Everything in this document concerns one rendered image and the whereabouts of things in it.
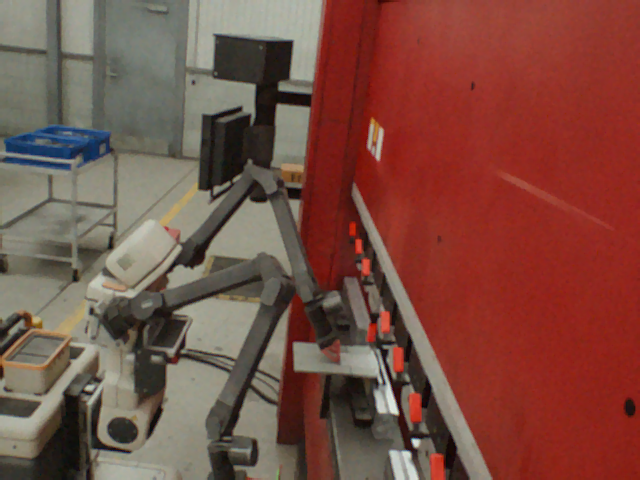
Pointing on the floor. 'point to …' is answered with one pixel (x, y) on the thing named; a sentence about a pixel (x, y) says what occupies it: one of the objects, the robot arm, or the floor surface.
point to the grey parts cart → (60, 212)
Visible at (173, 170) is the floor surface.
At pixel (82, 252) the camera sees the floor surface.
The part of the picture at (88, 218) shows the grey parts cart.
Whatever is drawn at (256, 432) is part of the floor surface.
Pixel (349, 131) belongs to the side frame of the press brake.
